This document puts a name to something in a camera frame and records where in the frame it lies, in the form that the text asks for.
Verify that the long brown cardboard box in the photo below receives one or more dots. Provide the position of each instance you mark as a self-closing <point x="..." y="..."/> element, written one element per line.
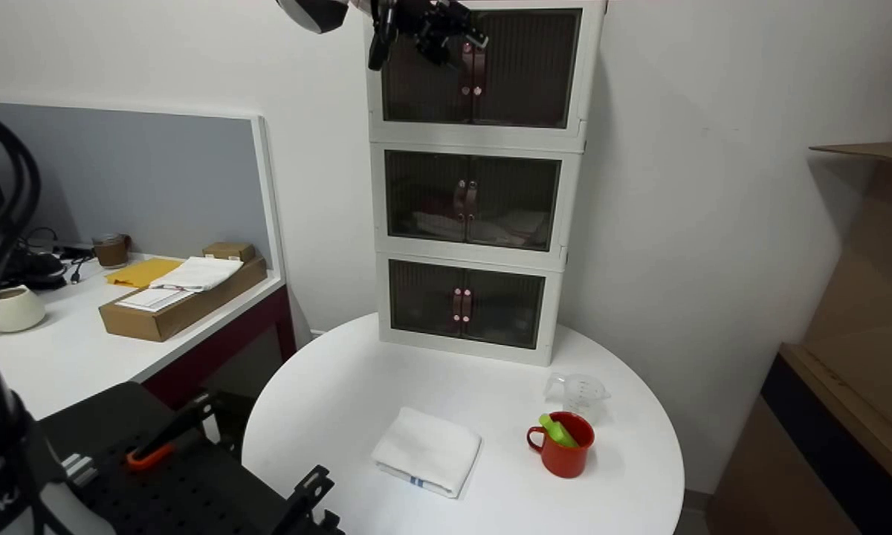
<point x="170" y="308"/>

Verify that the white three-tier storage cabinet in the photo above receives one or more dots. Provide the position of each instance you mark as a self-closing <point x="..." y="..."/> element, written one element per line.
<point x="473" y="220"/>

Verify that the white folded cloth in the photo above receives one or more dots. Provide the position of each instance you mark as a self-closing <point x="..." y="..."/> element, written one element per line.
<point x="427" y="451"/>

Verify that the white papers on box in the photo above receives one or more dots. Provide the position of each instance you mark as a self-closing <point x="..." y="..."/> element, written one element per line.
<point x="190" y="277"/>

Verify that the stacked cardboard boxes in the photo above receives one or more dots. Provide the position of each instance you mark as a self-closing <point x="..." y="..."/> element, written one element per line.
<point x="816" y="454"/>

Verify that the cream ceramic mug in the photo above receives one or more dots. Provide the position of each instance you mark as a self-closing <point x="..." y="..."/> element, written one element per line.
<point x="18" y="311"/>

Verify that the clear plastic cup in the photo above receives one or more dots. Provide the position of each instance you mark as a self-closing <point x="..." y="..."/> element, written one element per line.
<point x="578" y="393"/>

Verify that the black orange clamp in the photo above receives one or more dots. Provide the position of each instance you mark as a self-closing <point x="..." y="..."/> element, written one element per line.
<point x="196" y="423"/>

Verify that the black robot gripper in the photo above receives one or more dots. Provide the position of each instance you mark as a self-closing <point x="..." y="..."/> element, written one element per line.
<point x="427" y="21"/>

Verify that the yellow padded envelope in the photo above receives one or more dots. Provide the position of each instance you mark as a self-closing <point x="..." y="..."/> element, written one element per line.
<point x="137" y="275"/>

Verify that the white round table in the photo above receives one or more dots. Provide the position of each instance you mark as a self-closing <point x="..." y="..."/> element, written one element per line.
<point x="338" y="397"/>

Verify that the green object in mug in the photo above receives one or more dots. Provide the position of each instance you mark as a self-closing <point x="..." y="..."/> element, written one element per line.
<point x="558" y="433"/>

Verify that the brown paper cup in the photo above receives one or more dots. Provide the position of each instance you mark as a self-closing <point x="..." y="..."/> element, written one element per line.
<point x="112" y="252"/>

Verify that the red mug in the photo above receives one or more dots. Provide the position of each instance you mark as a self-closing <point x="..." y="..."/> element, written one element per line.
<point x="558" y="458"/>

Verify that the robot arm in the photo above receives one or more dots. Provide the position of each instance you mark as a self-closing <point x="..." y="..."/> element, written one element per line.
<point x="324" y="15"/>

